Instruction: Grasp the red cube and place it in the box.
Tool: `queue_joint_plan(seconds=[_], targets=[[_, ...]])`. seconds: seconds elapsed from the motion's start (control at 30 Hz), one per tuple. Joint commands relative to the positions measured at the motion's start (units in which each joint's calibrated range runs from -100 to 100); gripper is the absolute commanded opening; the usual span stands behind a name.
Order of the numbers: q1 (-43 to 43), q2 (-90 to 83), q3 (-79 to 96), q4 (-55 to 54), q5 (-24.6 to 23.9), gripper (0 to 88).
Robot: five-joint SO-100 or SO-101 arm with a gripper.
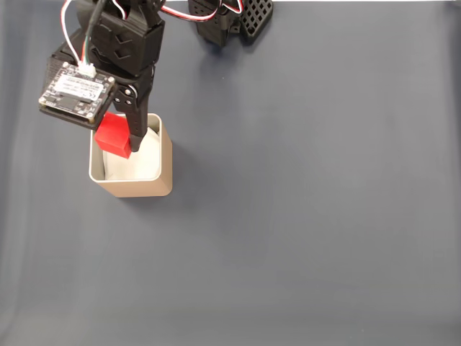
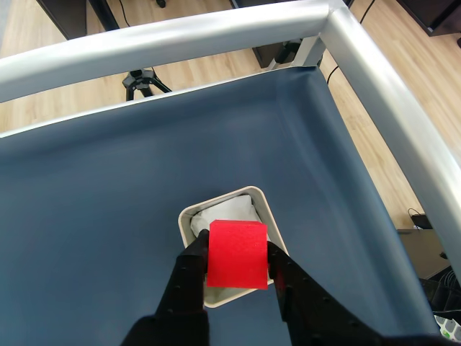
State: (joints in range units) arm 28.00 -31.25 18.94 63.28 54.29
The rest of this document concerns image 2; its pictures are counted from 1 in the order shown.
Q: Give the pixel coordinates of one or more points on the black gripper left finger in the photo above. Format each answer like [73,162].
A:
[183,299]

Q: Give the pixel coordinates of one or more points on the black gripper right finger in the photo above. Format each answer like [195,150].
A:
[313,313]

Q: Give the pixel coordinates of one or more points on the red cube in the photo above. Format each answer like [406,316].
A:
[237,252]

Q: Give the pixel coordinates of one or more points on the tan square metal box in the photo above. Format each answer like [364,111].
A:
[275,230]

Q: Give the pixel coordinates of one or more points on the white crumpled tissue paper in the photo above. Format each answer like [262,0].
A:
[230,209]

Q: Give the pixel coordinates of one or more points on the dark blue table mat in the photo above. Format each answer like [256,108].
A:
[108,198]

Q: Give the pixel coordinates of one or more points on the white power strip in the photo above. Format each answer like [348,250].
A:
[448,328]

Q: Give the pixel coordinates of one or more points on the black tripod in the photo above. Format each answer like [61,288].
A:
[138,81]

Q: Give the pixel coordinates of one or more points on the silver metal table frame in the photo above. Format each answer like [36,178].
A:
[180,32]

